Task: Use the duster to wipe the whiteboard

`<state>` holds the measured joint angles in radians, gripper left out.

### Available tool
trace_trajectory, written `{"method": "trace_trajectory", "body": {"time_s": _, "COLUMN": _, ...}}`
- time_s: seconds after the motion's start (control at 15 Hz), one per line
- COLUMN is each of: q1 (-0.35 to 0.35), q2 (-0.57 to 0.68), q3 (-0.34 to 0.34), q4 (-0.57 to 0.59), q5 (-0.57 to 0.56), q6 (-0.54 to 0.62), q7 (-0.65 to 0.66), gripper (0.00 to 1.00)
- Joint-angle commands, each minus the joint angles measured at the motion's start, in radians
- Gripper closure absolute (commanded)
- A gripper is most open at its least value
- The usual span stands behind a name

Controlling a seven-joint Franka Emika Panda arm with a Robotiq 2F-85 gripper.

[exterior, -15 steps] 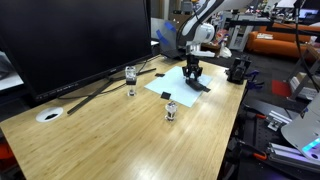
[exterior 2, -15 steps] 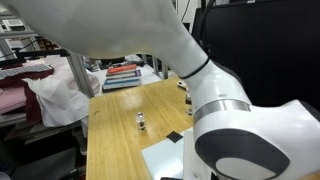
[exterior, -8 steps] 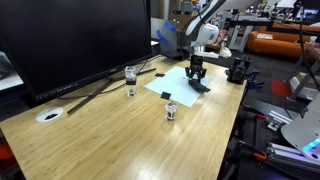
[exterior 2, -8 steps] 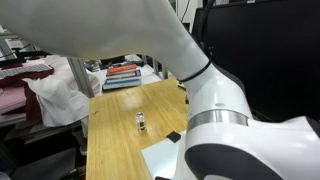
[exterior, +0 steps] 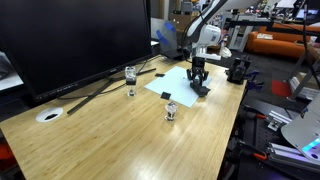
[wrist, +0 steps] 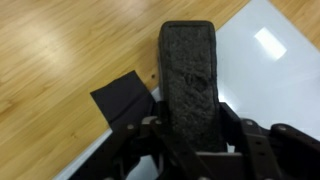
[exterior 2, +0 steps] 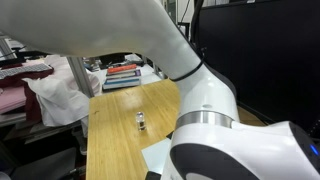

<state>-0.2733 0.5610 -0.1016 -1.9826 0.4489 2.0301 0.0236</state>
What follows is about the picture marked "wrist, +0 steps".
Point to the white whiteboard sheet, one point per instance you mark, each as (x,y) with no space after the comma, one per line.
(266,83)

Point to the dark grey felt duster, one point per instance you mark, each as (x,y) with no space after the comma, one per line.
(190,83)

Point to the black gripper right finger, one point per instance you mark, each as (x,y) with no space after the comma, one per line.
(266,150)

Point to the black tape piece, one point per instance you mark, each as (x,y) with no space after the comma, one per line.
(120,96)

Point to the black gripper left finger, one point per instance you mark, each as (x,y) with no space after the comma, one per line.
(146,146)

